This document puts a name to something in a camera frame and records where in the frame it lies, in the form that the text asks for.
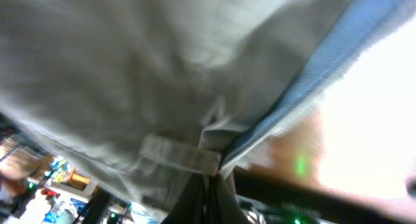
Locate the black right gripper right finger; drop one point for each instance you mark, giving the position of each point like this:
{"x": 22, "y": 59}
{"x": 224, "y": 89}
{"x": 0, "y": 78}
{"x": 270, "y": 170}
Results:
{"x": 222, "y": 207}

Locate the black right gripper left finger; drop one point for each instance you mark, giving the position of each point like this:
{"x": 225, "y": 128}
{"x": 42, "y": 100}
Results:
{"x": 189, "y": 207}

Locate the khaki green shorts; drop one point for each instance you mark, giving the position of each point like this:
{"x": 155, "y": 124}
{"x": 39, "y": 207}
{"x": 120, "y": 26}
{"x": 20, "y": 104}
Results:
{"x": 141, "y": 94}

